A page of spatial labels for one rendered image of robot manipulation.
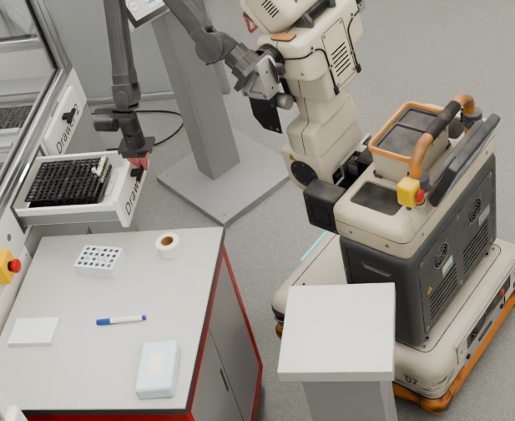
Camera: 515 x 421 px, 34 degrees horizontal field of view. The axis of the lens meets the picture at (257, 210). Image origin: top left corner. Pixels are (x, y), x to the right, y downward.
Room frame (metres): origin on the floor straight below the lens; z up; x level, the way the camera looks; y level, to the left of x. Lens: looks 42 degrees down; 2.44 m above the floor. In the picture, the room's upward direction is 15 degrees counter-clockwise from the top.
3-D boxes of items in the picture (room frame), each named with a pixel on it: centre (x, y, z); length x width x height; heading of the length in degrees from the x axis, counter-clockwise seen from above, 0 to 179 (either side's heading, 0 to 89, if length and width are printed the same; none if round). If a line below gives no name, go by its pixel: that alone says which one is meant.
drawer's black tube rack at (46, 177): (2.08, 0.53, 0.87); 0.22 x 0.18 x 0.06; 73
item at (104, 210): (2.09, 0.54, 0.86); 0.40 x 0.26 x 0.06; 73
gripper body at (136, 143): (2.04, 0.29, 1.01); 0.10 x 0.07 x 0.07; 72
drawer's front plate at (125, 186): (2.02, 0.34, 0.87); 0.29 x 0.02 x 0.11; 163
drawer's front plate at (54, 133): (2.42, 0.55, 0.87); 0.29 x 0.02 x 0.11; 163
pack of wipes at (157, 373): (1.38, 0.34, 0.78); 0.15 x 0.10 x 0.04; 167
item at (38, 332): (1.63, 0.67, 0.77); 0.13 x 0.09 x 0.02; 73
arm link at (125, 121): (2.04, 0.29, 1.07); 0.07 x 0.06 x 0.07; 67
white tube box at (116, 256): (1.82, 0.48, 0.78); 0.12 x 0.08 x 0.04; 62
